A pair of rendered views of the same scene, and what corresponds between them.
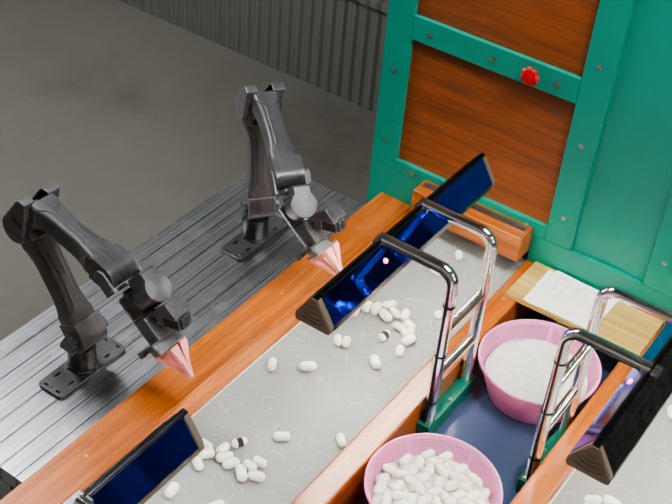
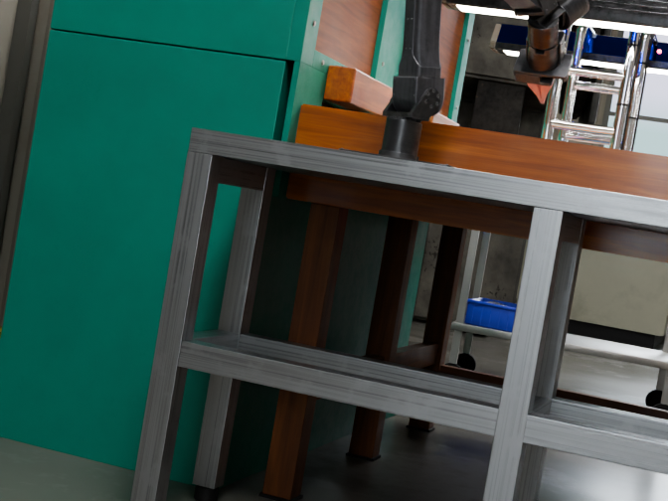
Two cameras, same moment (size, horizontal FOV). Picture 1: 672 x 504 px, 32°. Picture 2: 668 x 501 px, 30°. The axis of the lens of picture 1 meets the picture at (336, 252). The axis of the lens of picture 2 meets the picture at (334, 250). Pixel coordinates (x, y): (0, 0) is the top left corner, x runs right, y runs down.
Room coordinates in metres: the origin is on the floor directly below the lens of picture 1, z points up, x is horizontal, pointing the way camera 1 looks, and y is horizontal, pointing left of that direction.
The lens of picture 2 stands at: (2.92, 2.27, 0.58)
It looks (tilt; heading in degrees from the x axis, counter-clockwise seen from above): 2 degrees down; 256
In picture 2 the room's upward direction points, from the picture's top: 10 degrees clockwise
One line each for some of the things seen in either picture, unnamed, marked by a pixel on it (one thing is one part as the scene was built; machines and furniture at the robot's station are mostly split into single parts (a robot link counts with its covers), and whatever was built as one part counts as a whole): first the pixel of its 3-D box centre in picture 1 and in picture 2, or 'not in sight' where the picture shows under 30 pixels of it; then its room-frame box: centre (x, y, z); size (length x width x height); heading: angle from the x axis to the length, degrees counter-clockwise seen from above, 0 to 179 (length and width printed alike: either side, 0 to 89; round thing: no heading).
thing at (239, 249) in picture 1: (255, 226); (401, 141); (2.32, 0.20, 0.71); 0.20 x 0.07 x 0.08; 148
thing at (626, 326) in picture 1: (584, 308); not in sight; (2.05, -0.57, 0.77); 0.33 x 0.15 x 0.01; 58
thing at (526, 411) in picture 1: (536, 376); not in sight; (1.86, -0.46, 0.72); 0.27 x 0.27 x 0.10
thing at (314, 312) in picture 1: (404, 233); (590, 5); (1.87, -0.13, 1.08); 0.62 x 0.08 x 0.07; 148
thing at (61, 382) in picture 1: (81, 354); not in sight; (1.81, 0.52, 0.71); 0.20 x 0.07 x 0.08; 148
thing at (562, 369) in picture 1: (602, 407); (602, 118); (1.61, -0.54, 0.90); 0.20 x 0.19 x 0.45; 148
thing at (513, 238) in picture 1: (470, 219); (361, 93); (2.27, -0.31, 0.83); 0.30 x 0.06 x 0.07; 58
